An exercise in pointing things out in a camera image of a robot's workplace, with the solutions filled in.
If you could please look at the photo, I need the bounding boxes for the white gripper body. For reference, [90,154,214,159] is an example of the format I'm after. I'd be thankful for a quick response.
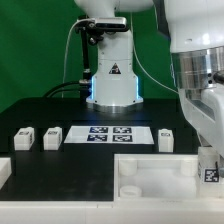
[179,87,224,158]

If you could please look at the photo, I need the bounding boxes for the white cable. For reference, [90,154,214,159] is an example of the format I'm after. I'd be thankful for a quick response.
[61,18,93,98]

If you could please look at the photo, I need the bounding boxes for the white square table top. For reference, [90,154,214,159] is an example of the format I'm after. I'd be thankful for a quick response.
[114,154,224,201]

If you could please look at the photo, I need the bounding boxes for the black camera on mount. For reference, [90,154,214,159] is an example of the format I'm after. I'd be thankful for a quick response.
[87,17,128,32]

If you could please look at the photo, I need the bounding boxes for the white front rail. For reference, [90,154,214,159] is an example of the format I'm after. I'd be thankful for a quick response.
[0,200,224,224]

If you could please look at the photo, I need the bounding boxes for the white sheet with tags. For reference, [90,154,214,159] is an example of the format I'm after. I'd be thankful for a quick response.
[64,126,154,145]

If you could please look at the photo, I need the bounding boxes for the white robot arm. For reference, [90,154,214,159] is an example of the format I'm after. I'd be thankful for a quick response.
[74,0,224,157]

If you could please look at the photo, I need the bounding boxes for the white left obstacle block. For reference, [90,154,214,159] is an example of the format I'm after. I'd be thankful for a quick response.
[0,158,12,189]

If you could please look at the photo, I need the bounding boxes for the black cables at base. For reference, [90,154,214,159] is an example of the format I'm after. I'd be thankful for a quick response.
[42,79,93,99]

